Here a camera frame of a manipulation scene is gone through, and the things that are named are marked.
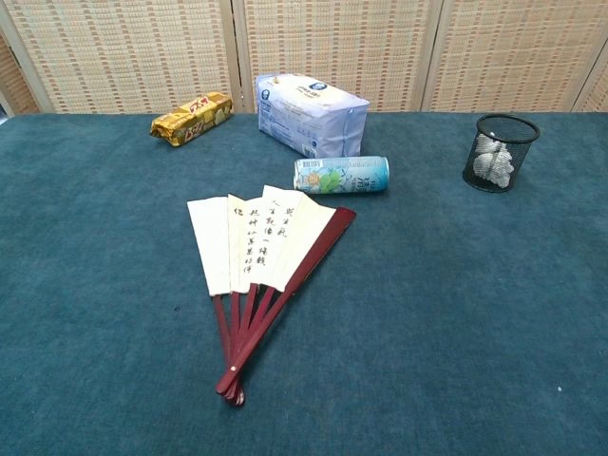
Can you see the red ribbed calligraphy folding fan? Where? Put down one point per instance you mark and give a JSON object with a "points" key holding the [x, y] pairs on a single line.
{"points": [[252, 237]]}

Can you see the light blue drink can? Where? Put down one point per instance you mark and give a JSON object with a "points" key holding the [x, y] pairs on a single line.
{"points": [[342, 176]]}

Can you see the pale blue tissue pack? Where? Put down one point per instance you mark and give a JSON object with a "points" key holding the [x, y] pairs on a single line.
{"points": [[309, 114]]}

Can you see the yellow biscuit pack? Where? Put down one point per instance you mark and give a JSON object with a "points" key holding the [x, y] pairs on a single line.
{"points": [[190, 121]]}

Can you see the crumpled white paper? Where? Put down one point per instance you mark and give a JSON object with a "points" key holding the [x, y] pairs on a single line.
{"points": [[494, 161]]}

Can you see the black mesh pen holder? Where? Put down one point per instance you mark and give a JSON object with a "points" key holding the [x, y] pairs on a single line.
{"points": [[520, 127]]}

